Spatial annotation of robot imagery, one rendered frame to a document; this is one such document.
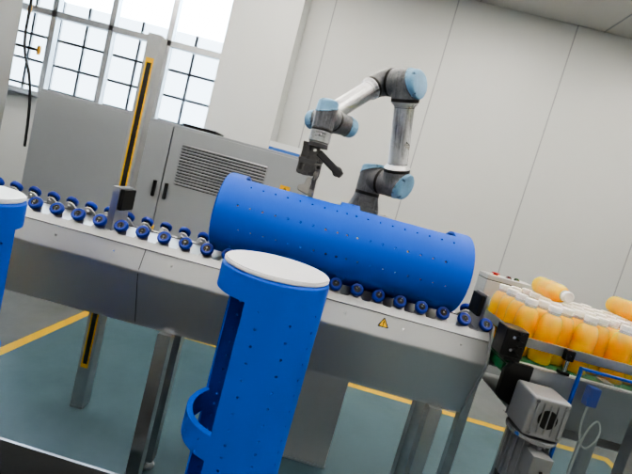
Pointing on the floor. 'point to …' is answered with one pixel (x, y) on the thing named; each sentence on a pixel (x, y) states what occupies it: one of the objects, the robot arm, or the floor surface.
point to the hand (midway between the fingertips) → (309, 200)
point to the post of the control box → (453, 439)
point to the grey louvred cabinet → (58, 136)
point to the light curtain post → (139, 119)
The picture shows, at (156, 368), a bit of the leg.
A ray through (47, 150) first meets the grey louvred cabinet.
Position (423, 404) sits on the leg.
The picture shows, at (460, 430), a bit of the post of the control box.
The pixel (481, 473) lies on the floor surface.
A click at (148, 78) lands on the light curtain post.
